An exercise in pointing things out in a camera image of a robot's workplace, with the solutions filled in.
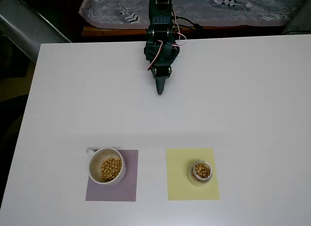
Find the glass jar of chickpeas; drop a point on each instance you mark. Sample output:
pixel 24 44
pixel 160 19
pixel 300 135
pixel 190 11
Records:
pixel 200 170

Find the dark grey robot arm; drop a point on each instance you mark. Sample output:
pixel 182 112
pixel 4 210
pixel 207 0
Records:
pixel 159 20

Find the loose soybeans heap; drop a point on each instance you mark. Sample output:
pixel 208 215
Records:
pixel 110 170

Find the white ceramic cup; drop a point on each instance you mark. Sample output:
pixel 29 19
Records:
pixel 94 167

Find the crumpled white cloth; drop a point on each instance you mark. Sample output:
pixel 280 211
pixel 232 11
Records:
pixel 218 12

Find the yellow square paper mat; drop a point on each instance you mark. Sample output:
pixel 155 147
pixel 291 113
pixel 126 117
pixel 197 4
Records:
pixel 177 172

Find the purple square paper mat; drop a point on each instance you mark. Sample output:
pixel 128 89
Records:
pixel 109 193

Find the black dotted fabric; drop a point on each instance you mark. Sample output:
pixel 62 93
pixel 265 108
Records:
pixel 48 0

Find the brown wooden bed frame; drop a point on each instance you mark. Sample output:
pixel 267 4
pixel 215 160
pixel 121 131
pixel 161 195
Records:
pixel 109 32

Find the silver foil wrapped duct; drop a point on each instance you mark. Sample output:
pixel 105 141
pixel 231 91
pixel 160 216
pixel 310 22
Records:
pixel 29 29

